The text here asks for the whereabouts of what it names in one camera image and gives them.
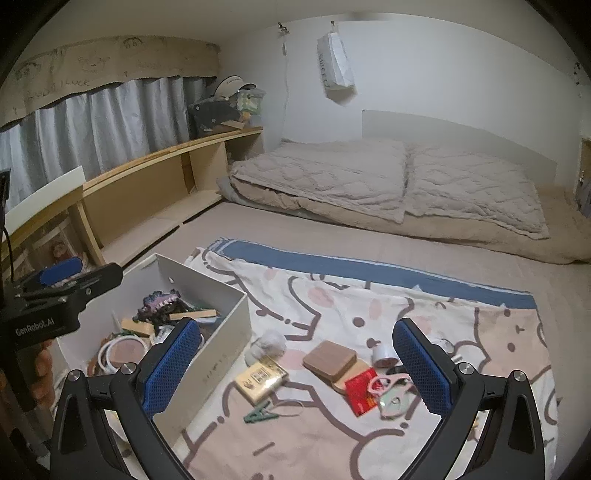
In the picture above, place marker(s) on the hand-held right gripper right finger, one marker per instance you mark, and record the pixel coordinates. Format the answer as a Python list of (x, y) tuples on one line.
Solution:
[(422, 369)]

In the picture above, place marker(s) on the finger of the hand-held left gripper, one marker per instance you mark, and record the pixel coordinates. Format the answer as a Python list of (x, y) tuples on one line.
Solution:
[(92, 279), (60, 272)]

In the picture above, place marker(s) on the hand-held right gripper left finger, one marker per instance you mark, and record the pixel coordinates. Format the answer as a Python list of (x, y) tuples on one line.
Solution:
[(168, 364)]

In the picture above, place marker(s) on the white storage box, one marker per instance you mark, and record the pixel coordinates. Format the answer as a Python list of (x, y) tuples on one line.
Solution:
[(217, 332)]

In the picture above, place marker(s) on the green plastic clip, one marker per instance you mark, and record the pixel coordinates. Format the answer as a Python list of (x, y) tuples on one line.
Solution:
[(261, 413)]

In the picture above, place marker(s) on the person's left hand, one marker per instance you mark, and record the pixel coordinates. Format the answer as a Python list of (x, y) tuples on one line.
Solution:
[(44, 369)]

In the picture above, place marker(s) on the red doll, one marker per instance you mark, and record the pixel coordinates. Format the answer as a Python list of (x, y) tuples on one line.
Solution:
[(59, 250)]

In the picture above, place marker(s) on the pink scissors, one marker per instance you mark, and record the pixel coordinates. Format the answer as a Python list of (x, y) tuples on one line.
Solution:
[(385, 383)]

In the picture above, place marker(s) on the white tape roll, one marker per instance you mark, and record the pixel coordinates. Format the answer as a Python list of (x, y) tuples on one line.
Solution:
[(384, 354)]

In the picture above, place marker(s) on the mint hand mirror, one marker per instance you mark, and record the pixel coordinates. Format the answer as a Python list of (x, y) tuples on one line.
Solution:
[(392, 404)]

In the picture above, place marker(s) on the small wooden block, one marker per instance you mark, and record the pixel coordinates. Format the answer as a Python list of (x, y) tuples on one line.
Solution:
[(136, 326)]

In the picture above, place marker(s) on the light wooden stick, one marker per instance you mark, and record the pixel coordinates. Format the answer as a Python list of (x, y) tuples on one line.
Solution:
[(194, 315)]

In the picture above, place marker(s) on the dark toy dinosaur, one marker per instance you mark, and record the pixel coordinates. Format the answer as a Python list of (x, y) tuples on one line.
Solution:
[(157, 302)]

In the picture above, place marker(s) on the red packet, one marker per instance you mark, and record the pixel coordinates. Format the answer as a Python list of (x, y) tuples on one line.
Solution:
[(360, 394)]

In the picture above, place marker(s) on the round wooden board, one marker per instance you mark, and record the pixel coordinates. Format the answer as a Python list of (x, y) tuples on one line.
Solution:
[(348, 381)]

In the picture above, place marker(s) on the white board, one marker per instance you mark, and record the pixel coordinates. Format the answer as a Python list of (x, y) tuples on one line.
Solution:
[(46, 194)]

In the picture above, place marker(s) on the brown square box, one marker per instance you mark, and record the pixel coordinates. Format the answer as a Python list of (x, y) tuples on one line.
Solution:
[(330, 360)]

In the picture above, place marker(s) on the yellow printed box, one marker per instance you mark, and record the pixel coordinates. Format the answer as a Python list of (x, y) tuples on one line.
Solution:
[(261, 378)]

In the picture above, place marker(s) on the wooden shelf unit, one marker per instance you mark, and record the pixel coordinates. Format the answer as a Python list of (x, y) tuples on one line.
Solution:
[(138, 194)]

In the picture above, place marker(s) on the white plush ball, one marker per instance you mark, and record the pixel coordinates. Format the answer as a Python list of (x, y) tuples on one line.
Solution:
[(270, 346)]

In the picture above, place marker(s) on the printed cartoon blanket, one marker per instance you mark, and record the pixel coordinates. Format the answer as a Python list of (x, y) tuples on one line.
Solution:
[(314, 443)]

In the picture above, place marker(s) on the grey curtain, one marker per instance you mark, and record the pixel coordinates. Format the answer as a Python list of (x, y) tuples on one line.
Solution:
[(92, 124)]

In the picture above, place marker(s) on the beige quilted pillow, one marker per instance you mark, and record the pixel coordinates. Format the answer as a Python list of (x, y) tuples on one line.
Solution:
[(318, 177), (471, 189)]

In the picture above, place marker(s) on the beige duvet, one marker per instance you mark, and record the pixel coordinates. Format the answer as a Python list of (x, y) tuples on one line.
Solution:
[(554, 230)]

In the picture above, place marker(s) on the black bag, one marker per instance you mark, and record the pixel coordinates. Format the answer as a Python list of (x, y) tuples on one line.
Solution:
[(212, 117)]

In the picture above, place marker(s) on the beige printed valance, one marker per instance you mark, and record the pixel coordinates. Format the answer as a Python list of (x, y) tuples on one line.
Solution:
[(101, 69)]

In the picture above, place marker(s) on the green plush toy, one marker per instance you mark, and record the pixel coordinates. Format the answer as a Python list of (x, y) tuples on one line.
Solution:
[(251, 104)]

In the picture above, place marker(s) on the white cap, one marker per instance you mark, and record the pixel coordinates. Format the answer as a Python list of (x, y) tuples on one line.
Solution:
[(231, 85)]

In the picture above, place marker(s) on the white headboard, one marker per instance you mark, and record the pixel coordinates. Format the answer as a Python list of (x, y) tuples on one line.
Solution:
[(461, 134)]

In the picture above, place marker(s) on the white hanging paper bag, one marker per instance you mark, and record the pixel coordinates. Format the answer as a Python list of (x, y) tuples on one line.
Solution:
[(334, 64)]

